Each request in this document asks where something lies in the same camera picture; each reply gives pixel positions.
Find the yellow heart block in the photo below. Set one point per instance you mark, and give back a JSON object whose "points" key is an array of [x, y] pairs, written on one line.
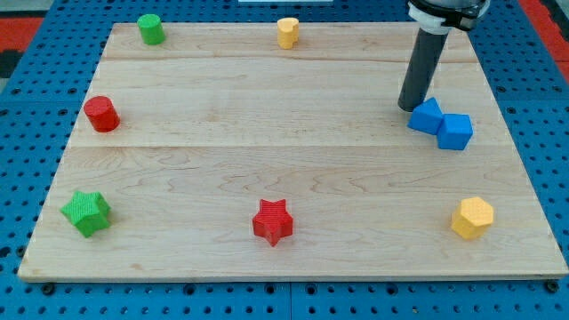
{"points": [[287, 32]]}

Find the yellow hexagon block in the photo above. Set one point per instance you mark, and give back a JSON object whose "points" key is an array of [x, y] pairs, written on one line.
{"points": [[472, 217]]}

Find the red star block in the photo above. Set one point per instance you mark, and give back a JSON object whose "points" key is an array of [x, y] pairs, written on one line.
{"points": [[272, 221]]}

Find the wooden board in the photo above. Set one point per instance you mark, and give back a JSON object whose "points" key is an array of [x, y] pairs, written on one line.
{"points": [[218, 117]]}

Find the blue triangle block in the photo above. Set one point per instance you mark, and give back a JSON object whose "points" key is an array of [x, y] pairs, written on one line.
{"points": [[427, 117]]}

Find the blue cube block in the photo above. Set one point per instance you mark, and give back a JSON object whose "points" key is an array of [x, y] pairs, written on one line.
{"points": [[454, 132]]}

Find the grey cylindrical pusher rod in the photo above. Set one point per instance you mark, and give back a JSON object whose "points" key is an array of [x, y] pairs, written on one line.
{"points": [[426, 53]]}

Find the green cylinder block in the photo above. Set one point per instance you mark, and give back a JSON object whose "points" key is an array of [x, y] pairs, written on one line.
{"points": [[151, 30]]}

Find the red cylinder block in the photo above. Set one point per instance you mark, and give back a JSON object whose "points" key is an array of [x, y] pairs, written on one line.
{"points": [[101, 113]]}

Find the green star block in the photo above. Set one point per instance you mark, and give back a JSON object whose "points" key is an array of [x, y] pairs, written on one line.
{"points": [[87, 212]]}

